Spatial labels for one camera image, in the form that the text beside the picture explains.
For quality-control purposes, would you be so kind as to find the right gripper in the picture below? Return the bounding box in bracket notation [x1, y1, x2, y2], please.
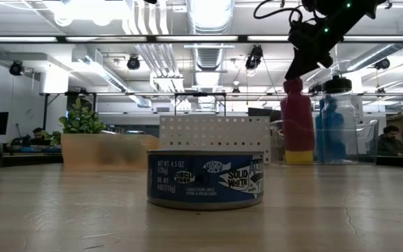
[284, 13, 346, 81]

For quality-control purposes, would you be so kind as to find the blue plastic bottle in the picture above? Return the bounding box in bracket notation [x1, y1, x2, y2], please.
[314, 94, 348, 164]

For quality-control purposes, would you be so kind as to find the yellow plastic bottle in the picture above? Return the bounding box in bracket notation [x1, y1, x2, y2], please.
[284, 150, 314, 165]

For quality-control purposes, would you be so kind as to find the solid white tuna can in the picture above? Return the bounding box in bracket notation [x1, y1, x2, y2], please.
[146, 149, 265, 211]

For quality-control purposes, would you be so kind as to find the clear plastic tray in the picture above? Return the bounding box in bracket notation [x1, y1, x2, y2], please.
[270, 119, 380, 165]

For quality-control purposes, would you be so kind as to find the white perforated basket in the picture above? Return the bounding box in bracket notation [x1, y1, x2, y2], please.
[159, 115, 271, 165]

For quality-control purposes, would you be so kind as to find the person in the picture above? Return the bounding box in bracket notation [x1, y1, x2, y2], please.
[28, 127, 50, 146]
[377, 125, 403, 157]

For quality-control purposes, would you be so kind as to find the orange translucent tray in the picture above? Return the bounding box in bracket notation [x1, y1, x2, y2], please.
[60, 132, 160, 172]

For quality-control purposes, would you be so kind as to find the small green artificial plant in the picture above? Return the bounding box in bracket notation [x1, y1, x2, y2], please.
[42, 97, 107, 146]

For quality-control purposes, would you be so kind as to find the black overhead camera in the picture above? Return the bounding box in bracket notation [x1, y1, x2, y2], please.
[245, 44, 264, 71]

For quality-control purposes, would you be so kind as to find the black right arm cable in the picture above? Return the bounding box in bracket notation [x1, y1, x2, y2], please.
[253, 0, 304, 24]

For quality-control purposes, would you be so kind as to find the black overhead frame beam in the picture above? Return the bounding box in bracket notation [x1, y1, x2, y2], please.
[0, 34, 403, 44]

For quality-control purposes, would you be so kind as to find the black horizontal rail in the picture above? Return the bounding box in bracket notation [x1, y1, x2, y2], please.
[40, 91, 403, 97]

